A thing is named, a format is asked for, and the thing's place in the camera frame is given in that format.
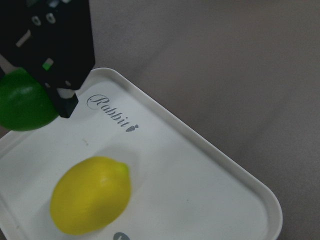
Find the white rabbit tray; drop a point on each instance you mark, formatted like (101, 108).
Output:
(183, 187)

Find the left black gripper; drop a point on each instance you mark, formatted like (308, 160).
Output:
(53, 41)

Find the green lime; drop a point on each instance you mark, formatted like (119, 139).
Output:
(24, 104)

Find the yellow lemon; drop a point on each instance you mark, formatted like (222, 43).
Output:
(90, 195)

